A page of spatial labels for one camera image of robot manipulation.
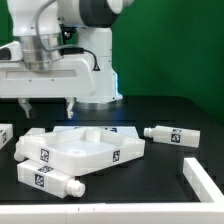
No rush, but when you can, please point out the black cable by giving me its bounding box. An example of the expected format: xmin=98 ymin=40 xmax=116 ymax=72
xmin=63 ymin=46 xmax=101 ymax=72

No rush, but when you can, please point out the white flat base tag plate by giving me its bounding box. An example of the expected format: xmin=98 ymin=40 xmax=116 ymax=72
xmin=53 ymin=126 xmax=139 ymax=138

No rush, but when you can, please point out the white square desk top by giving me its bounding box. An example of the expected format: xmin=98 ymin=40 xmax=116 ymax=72
xmin=22 ymin=127 xmax=145 ymax=176

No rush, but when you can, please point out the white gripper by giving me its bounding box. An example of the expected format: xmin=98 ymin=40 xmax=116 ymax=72
xmin=0 ymin=54 xmax=96 ymax=119

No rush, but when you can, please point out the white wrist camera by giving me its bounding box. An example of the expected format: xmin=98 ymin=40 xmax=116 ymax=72
xmin=0 ymin=41 xmax=23 ymax=63

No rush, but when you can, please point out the white L-shaped fence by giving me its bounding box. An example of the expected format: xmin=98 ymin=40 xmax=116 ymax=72
xmin=0 ymin=158 xmax=224 ymax=224

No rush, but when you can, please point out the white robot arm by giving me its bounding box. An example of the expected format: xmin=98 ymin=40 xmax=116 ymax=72
xmin=0 ymin=0 xmax=134 ymax=117

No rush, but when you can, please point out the grey arm hose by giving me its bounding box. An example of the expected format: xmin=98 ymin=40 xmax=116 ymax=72
xmin=34 ymin=0 xmax=68 ymax=53

